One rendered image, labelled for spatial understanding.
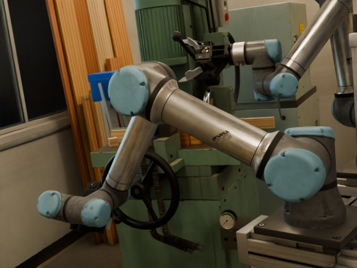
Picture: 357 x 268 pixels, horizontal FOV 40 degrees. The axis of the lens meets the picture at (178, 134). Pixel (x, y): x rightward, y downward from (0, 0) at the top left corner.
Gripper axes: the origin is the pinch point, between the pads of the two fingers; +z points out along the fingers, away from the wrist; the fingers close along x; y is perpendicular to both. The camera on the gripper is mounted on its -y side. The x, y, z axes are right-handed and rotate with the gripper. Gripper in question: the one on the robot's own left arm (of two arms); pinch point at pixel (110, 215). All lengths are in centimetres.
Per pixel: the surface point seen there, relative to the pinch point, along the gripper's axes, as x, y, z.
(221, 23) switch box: 26, -85, 28
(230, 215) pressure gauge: 36.6, -3.8, 17.9
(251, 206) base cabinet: 31, -15, 67
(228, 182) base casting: 31.2, -18.2, 30.9
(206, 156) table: 28.2, -23.6, 13.7
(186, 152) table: 20.8, -24.9, 12.9
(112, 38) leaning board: -96, -151, 137
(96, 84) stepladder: -57, -81, 67
